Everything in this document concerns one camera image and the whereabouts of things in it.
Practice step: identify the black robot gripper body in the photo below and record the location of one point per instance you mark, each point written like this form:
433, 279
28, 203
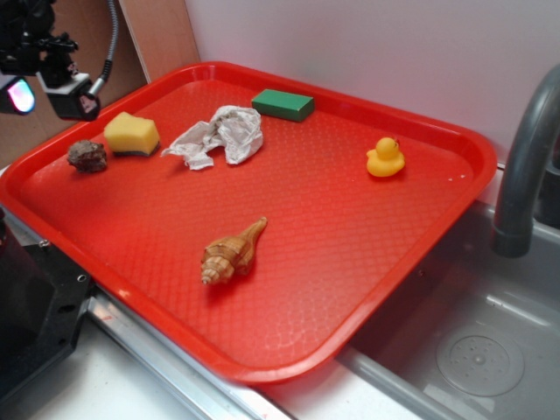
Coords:
28, 46

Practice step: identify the brown rough rock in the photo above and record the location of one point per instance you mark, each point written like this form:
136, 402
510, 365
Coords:
87, 156

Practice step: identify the yellow sponge with dark base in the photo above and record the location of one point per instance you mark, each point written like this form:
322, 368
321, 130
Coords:
127, 134

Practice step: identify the crumpled white paper towel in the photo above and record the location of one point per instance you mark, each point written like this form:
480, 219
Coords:
237, 130

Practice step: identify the green rectangular block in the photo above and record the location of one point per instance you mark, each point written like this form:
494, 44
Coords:
283, 105

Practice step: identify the brown spiral seashell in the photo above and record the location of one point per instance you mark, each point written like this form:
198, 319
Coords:
232, 255

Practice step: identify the red plastic tray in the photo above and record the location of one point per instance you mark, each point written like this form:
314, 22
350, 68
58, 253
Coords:
337, 243

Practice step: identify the yellow rubber duck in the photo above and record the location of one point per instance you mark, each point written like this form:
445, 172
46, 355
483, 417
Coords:
385, 159

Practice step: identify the grey curved faucet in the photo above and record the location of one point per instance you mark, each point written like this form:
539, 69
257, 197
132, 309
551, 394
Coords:
529, 190

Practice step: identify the grey plastic sink basin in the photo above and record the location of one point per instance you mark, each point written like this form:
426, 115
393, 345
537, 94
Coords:
469, 334

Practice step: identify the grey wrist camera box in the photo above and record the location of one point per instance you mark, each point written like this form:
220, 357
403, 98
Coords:
71, 101

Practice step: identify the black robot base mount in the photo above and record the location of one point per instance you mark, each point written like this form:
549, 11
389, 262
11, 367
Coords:
44, 295

